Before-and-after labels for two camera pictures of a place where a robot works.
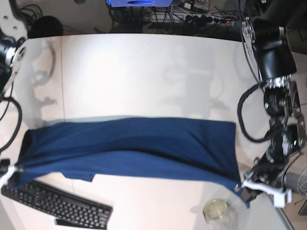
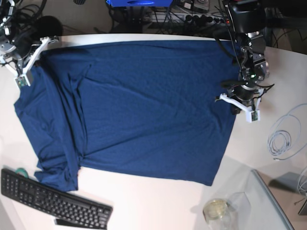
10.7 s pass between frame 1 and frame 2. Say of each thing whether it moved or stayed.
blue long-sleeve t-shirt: moved
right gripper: moved
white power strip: stayed
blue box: stayed
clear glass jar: stayed
